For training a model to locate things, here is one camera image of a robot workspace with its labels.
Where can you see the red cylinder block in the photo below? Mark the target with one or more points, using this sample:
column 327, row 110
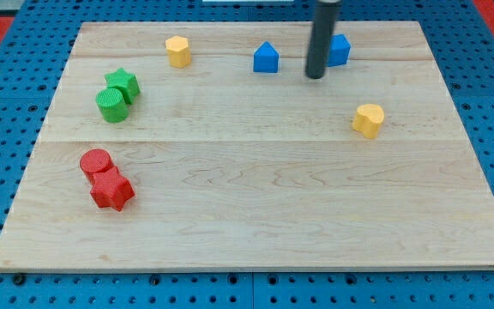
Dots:
column 95, row 161

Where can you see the green star block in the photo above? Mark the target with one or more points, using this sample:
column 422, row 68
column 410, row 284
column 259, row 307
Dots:
column 125, row 82

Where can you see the yellow heart block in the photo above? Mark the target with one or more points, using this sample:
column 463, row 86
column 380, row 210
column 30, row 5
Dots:
column 368, row 120

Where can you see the blue triangle block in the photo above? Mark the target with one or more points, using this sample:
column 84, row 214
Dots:
column 266, row 59

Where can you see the yellow hexagon block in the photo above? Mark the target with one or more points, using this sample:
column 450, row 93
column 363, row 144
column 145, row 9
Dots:
column 178, row 51

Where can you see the blue cube block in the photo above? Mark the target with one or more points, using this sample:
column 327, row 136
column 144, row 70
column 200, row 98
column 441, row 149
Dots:
column 339, row 51

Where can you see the green cylinder block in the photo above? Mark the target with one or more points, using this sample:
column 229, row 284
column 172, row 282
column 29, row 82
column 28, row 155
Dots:
column 112, row 105

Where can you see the wooden board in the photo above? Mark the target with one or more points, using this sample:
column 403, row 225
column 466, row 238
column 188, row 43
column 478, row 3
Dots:
column 236, row 170

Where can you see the red star block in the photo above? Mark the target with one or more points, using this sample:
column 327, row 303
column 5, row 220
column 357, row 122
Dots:
column 111, row 189

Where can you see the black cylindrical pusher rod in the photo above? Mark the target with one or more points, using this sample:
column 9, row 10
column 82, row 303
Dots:
column 322, row 30

